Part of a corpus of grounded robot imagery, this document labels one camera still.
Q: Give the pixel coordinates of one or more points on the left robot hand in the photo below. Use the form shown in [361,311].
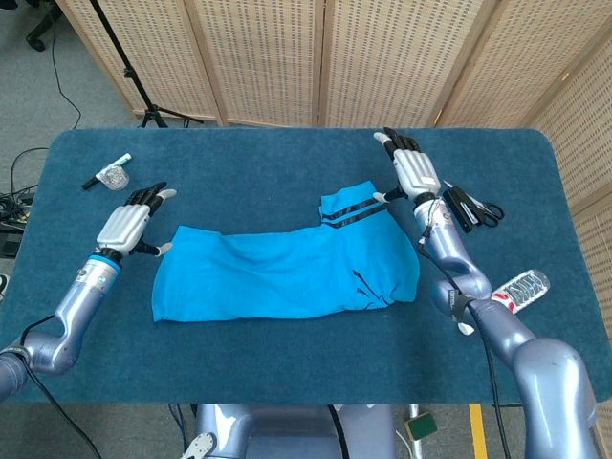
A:
[124,229]

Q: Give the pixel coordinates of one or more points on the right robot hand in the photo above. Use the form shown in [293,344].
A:
[416,172]

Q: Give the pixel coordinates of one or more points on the blue printed t-shirt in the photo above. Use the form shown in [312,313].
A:
[263,277]

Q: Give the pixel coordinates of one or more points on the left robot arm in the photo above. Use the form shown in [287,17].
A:
[72,306]

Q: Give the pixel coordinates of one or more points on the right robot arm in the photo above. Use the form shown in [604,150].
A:
[550,363]

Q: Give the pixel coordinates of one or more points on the black marker white cap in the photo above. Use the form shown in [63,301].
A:
[88,183]

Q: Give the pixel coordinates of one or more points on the black stapler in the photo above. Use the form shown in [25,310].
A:
[461,212]

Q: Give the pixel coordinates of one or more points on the black scissors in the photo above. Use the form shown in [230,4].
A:
[492,213]

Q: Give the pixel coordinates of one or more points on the black floor box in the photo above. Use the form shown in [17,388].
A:
[7,246]

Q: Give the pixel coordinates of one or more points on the white shoe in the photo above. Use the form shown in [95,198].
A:
[3,287]

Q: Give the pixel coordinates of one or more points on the dark blue table carpet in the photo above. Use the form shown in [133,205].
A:
[239,153]

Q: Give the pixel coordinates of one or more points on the black tripod stand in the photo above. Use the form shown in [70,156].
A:
[129,74]

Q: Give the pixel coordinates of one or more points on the clear plastic water bottle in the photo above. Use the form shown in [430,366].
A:
[526,287]

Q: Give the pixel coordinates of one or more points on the wicker folding screen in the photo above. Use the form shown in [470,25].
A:
[263,57]

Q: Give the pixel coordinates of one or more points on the black office chair base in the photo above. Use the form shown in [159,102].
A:
[37,43]

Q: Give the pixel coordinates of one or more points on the white perforated plate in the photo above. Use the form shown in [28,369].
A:
[198,447]

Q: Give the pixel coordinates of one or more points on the green and yellow pad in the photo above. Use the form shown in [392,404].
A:
[421,426]

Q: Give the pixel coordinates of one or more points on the blue-grey robot torso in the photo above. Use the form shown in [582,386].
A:
[287,435]

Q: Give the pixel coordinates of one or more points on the yellow floor tape strip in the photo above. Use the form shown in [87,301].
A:
[478,430]

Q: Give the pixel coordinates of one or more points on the silver table leg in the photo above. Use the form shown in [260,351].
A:
[418,450]

